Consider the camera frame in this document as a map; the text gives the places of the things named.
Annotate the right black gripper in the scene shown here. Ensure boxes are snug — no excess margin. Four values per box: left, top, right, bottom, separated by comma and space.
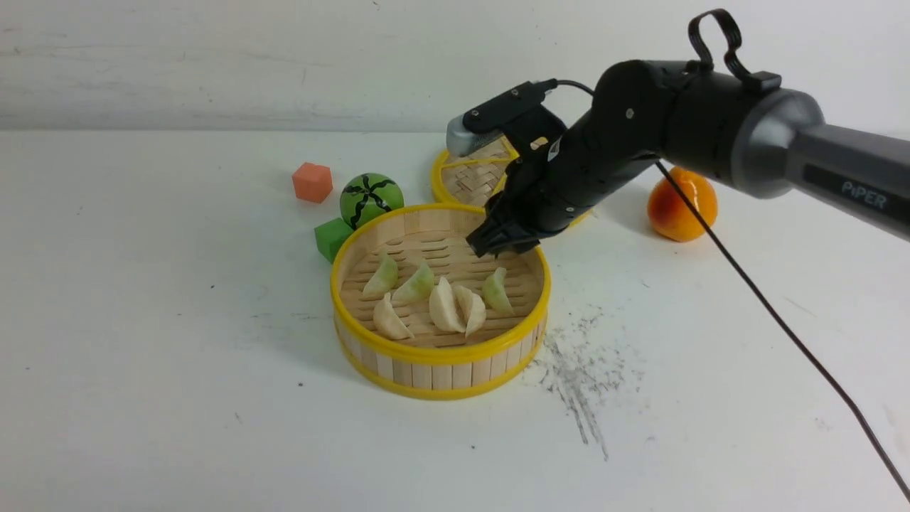
466, 114, 658, 258

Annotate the cream dumpling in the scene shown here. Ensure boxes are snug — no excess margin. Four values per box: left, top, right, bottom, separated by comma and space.
429, 277, 465, 334
453, 285, 487, 337
373, 292, 414, 341
482, 267, 514, 315

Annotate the pale green dumpling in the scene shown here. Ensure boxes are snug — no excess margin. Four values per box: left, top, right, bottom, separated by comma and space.
391, 260, 435, 304
361, 253, 399, 299

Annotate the bamboo steamer tray yellow rim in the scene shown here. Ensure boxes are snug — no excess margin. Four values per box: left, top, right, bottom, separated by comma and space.
331, 203, 550, 400

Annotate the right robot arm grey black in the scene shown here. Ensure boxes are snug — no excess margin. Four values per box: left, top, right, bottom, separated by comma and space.
446, 60, 909, 257

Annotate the woven bamboo steamer lid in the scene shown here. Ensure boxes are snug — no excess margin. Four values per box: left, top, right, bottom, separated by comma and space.
431, 139, 594, 230

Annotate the green toy watermelon ball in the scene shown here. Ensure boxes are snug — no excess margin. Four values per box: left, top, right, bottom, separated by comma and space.
339, 172, 405, 230

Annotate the orange toy pear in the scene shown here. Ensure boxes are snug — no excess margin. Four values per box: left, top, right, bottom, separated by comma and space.
647, 166, 719, 242

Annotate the green foam cube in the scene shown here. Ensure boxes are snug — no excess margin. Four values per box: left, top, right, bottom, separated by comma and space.
314, 218, 354, 263

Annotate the orange foam cube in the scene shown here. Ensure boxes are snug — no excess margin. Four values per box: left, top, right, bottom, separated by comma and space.
291, 162, 333, 204

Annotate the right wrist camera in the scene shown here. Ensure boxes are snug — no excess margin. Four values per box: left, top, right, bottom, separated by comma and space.
446, 79, 567, 158

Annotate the right black camera cable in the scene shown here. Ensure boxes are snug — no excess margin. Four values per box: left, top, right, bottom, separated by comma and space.
555, 9, 910, 502

